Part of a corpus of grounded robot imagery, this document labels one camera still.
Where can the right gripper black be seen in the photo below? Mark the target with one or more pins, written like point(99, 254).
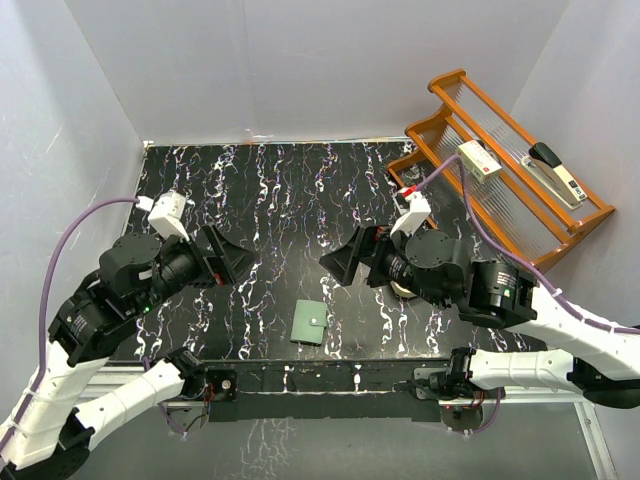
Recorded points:
point(367, 246)

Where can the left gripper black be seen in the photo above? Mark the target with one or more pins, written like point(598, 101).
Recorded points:
point(225, 267)

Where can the green card holder wallet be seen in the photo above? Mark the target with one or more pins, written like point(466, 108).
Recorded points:
point(309, 322)

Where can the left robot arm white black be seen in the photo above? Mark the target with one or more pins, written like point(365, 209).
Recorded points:
point(50, 434)

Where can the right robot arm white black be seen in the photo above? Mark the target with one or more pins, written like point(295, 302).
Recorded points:
point(597, 359)

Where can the beige oval tray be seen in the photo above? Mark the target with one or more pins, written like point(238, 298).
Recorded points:
point(400, 291)

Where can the orange wooden shelf rack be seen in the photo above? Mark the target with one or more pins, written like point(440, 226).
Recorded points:
point(522, 215)

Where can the white staples box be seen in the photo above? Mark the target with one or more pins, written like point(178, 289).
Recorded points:
point(478, 161)

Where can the white black stapler on rack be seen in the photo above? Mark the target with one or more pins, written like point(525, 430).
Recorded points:
point(546, 167)

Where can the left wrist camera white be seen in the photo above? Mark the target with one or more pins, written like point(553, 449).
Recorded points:
point(165, 214)

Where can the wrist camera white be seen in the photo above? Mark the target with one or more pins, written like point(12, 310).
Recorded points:
point(414, 209)
point(165, 214)

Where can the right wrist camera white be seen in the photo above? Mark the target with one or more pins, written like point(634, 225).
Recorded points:
point(414, 209)

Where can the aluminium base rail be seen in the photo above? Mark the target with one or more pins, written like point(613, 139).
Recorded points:
point(342, 435)

